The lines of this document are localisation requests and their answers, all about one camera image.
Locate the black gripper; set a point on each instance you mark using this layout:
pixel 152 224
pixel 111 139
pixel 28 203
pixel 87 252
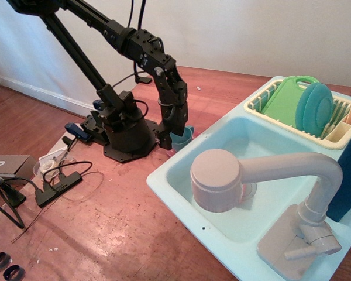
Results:
pixel 147 51

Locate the teal plastic cup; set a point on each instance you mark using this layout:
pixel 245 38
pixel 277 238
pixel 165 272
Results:
pixel 179 142

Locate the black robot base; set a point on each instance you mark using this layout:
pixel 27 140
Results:
pixel 120 126

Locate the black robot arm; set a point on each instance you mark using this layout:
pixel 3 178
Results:
pixel 114 33

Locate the light blue toy sink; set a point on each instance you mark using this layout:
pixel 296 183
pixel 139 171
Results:
pixel 246 136

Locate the pink plastic plate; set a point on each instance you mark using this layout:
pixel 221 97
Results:
pixel 172 152

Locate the blue clamp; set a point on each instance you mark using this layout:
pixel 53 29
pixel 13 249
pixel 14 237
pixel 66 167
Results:
pixel 75 130

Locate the green cutting board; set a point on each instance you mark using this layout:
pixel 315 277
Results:
pixel 282 105

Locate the clear plastic bag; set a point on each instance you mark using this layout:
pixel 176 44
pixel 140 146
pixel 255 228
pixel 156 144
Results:
pixel 52 161

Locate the black usb hub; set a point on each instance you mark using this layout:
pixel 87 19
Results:
pixel 50 193

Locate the teal plate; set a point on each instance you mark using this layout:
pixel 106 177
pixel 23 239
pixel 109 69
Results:
pixel 314 109

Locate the grey box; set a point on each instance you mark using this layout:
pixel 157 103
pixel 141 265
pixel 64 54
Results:
pixel 18 166

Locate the cream dish rack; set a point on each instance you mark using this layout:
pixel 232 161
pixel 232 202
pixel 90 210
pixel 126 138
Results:
pixel 336 134

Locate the grey toy faucet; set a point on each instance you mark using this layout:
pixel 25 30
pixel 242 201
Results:
pixel 279 202

